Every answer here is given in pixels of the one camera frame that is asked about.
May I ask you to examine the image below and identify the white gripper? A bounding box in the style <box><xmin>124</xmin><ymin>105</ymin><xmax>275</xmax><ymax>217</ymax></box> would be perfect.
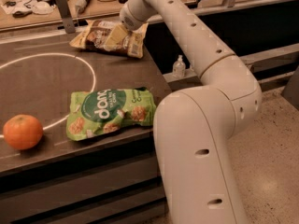
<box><xmin>106</xmin><ymin>0</ymin><xmax>153</xmax><ymax>49</ymax></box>

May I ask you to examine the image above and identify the brown chip bag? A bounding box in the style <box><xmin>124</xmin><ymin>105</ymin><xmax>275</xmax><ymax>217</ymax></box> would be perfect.
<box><xmin>69</xmin><ymin>20</ymin><xmax>148</xmax><ymax>59</ymax></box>

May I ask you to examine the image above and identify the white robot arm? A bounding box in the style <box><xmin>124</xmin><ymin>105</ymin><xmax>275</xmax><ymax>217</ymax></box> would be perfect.
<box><xmin>120</xmin><ymin>0</ymin><xmax>262</xmax><ymax>224</ymax></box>

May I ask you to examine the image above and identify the green rice chip bag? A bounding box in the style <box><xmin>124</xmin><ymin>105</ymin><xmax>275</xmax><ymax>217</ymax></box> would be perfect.
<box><xmin>66</xmin><ymin>88</ymin><xmax>156</xmax><ymax>141</ymax></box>

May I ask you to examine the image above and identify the grey handheld tool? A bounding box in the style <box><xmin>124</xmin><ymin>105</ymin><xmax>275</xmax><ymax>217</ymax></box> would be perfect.
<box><xmin>75</xmin><ymin>0</ymin><xmax>91</xmax><ymax>14</ymax></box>

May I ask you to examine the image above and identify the left clear sanitizer bottle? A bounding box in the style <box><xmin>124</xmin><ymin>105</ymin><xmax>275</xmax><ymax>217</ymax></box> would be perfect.
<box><xmin>172</xmin><ymin>55</ymin><xmax>186</xmax><ymax>78</ymax></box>

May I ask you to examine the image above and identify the white face mask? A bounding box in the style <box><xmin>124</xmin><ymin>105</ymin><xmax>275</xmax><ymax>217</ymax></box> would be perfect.
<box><xmin>32</xmin><ymin>1</ymin><xmax>54</xmax><ymax>15</ymax></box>

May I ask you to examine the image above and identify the orange fruit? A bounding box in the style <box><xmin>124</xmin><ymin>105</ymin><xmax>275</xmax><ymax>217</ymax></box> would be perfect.
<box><xmin>3</xmin><ymin>115</ymin><xmax>43</xmax><ymax>150</ymax></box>

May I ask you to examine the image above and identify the grey metal bracket post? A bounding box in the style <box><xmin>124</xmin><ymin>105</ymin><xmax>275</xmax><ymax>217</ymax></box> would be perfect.
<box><xmin>55</xmin><ymin>0</ymin><xmax>76</xmax><ymax>34</ymax></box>

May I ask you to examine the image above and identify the metal shelf rail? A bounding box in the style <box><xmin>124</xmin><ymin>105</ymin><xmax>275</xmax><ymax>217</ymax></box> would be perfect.
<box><xmin>164</xmin><ymin>43</ymin><xmax>299</xmax><ymax>91</ymax></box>

